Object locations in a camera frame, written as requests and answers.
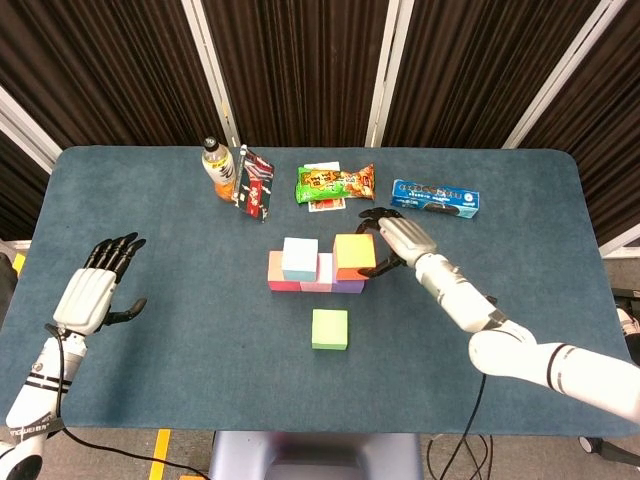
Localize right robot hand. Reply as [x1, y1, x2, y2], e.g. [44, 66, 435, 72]
[355, 207, 439, 280]

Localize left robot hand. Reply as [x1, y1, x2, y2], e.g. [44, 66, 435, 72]
[52, 231, 149, 337]

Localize orange foam cube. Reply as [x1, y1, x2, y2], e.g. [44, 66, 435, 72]
[333, 233, 377, 282]

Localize pink foam cube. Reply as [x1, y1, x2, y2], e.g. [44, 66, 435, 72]
[299, 252, 335, 293]

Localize light blue foam cube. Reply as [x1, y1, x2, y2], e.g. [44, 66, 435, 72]
[281, 237, 320, 282]

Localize red foam cube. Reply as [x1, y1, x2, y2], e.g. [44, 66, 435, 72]
[267, 250, 303, 293]

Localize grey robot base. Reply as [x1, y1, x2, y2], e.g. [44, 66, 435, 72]
[208, 430, 425, 480]

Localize blue cookie package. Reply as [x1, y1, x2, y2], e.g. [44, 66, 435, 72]
[389, 178, 482, 221]

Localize red white card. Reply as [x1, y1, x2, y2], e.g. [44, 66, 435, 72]
[301, 160, 347, 214]

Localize green orange snack bag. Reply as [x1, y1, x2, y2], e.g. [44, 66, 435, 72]
[295, 163, 376, 205]

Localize blue felt table mat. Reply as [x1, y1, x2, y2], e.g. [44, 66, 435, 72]
[0, 144, 624, 437]

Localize green foam cube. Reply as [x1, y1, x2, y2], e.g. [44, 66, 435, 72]
[311, 308, 349, 351]

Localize dark brown curtain panel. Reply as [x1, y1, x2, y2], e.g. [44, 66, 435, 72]
[0, 132, 51, 241]
[202, 0, 394, 149]
[0, 0, 224, 151]
[382, 0, 601, 150]
[519, 0, 640, 246]

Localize red black card box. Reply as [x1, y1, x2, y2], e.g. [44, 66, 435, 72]
[232, 144, 276, 225]

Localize orange drink bottle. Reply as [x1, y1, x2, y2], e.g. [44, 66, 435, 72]
[201, 137, 239, 203]

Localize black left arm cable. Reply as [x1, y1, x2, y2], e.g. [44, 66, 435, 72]
[44, 323, 211, 480]

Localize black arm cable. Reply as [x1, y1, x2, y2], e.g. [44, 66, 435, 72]
[44, 323, 211, 480]
[439, 372, 489, 480]

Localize white partition post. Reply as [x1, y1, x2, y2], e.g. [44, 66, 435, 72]
[180, 0, 242, 149]
[598, 234, 640, 259]
[502, 0, 615, 150]
[364, 0, 404, 149]
[0, 84, 64, 174]

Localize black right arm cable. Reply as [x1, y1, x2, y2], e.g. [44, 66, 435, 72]
[439, 372, 489, 480]

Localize black floor cables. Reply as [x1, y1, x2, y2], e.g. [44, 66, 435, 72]
[425, 433, 496, 480]

